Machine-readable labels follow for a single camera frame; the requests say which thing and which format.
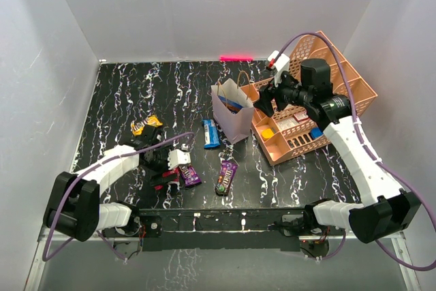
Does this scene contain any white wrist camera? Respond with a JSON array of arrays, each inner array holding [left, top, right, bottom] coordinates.
[[168, 144, 191, 170], [266, 50, 290, 87]]

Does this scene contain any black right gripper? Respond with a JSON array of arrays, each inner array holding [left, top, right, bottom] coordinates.
[[253, 67, 312, 117]]

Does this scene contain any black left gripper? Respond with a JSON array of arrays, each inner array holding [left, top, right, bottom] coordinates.
[[143, 147, 178, 185]]

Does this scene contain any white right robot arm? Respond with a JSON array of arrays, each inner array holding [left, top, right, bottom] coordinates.
[[254, 59, 421, 243]]

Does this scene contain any blue oreo snack pack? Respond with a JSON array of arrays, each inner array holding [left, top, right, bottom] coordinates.
[[202, 119, 221, 149]]

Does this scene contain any white instruction leaflet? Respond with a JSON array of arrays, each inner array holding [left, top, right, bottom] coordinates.
[[276, 117, 299, 131]]

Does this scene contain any yellow m&m's bag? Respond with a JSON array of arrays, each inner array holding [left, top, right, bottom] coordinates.
[[130, 115, 163, 136]]

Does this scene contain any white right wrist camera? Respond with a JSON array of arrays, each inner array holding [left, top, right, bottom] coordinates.
[[266, 50, 290, 87]]

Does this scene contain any pink tape marker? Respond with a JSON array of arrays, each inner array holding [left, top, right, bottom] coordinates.
[[219, 55, 253, 62]]

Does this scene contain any peach plastic desk organizer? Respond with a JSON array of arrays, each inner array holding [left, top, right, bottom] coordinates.
[[243, 31, 377, 165]]

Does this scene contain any blue burts chips bag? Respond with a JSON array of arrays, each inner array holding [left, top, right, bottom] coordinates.
[[218, 95, 244, 114]]

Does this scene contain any red himalaya snack packet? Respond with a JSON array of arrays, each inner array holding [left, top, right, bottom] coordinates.
[[151, 168, 180, 190]]

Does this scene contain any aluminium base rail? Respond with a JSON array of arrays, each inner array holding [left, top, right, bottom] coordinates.
[[26, 228, 421, 290]]

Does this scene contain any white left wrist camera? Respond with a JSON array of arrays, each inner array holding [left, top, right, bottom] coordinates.
[[168, 144, 191, 170]]

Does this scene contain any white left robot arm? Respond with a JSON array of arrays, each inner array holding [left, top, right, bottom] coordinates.
[[43, 126, 190, 241]]

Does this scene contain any purple m&m's bag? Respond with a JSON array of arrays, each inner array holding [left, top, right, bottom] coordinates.
[[178, 165, 202, 188], [215, 160, 238, 196]]

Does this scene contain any red white staples box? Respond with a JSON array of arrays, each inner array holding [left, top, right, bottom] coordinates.
[[293, 112, 309, 123]]

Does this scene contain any blue grey stamp block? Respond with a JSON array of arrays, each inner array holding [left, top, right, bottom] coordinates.
[[309, 127, 323, 140]]

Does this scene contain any lilac paper bag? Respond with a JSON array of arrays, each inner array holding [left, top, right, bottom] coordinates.
[[211, 70, 254, 144]]

